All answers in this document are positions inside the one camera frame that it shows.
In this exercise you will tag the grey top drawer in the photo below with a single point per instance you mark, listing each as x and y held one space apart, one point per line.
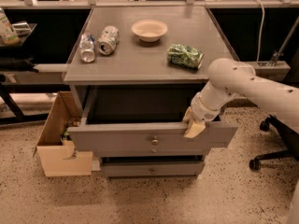
123 117

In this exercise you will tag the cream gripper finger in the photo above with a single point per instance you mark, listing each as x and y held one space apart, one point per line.
194 128
188 115

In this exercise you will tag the grey drawer cabinet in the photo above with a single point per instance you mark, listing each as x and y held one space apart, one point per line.
135 62

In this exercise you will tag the cans inside cardboard box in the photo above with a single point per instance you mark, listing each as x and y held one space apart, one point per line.
68 124

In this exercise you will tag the silver blue soda can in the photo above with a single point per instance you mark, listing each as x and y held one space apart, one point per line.
87 48

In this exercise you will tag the silver white soda can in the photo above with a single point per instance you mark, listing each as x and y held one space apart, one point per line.
108 40

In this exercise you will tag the green white bottle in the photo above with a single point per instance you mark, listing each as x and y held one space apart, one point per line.
7 31

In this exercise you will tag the crushed green can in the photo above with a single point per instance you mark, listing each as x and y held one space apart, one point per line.
184 56

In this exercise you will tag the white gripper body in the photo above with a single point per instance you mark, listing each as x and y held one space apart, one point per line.
201 111

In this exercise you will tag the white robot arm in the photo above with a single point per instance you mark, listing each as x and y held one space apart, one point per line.
235 190

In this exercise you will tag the grey middle drawer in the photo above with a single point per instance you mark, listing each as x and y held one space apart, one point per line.
149 152

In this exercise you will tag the grey bottom drawer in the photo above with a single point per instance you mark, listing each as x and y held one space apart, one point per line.
173 168

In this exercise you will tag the cardboard box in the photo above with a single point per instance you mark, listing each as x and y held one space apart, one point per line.
61 158

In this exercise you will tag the grey drawer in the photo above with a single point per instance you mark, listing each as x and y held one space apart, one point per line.
149 152
123 117
173 168

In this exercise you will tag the black office chair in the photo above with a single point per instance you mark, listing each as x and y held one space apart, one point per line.
283 144

